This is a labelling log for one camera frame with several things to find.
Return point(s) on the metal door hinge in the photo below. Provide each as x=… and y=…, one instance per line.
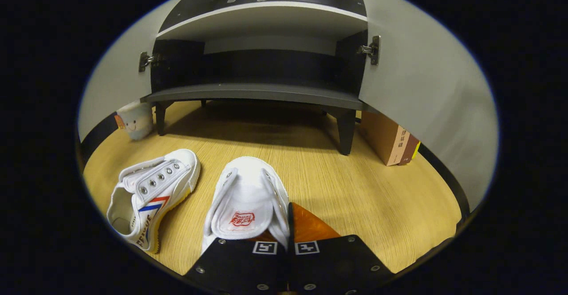
x=143, y=62
x=375, y=50

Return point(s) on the shoe cabinet door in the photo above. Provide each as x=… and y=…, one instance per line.
x=115, y=77
x=435, y=108

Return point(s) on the white canvas shoe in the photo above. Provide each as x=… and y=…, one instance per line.
x=155, y=188
x=248, y=188

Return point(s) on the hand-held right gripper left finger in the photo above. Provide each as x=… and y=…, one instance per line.
x=235, y=264

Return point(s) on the brown cover book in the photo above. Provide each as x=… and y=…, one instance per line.
x=377, y=137

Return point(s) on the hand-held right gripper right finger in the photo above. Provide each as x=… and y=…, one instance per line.
x=290, y=228

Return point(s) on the dark red book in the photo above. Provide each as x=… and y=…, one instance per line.
x=410, y=151

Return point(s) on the white shoe cabinet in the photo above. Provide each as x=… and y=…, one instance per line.
x=257, y=92

